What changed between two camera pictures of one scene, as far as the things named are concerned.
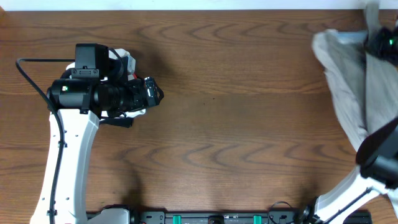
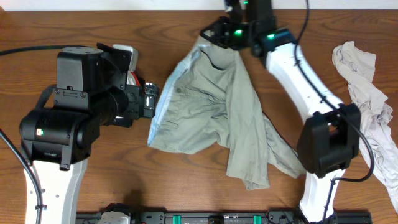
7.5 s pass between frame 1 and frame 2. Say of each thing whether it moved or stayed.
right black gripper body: moved
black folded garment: stayed
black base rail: stayed
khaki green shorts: moved
